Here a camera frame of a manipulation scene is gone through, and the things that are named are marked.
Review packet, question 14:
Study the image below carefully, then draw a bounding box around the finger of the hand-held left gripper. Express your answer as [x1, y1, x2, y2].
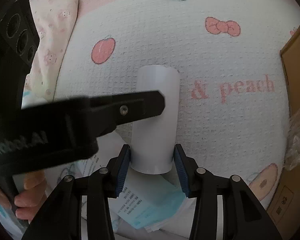
[21, 90, 167, 139]

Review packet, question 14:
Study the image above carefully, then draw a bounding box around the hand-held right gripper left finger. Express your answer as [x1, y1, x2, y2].
[21, 144, 132, 240]

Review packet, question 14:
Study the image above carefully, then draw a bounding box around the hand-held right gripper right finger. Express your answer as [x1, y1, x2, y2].
[174, 144, 283, 240]

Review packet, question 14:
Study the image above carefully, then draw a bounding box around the white paper tube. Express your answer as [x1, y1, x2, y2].
[129, 65, 180, 175]

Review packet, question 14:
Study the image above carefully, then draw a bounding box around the brown cardboard box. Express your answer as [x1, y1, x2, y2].
[266, 17, 300, 230]

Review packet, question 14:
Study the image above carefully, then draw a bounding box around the person's left hand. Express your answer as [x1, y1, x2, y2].
[14, 172, 47, 223]

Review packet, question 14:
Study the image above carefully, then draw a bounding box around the blue face mask packet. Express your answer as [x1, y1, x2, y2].
[110, 174, 190, 232]

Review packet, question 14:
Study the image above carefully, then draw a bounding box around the pink floral pillow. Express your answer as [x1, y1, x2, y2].
[22, 0, 79, 100]

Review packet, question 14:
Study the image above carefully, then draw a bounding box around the pink printed blanket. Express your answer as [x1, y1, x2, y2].
[22, 0, 300, 240]

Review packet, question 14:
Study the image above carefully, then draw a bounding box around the clear plastic wrap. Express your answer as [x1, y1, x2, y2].
[284, 100, 300, 172]

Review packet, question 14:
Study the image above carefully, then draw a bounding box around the blue white packet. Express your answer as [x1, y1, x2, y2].
[0, 200, 25, 240]

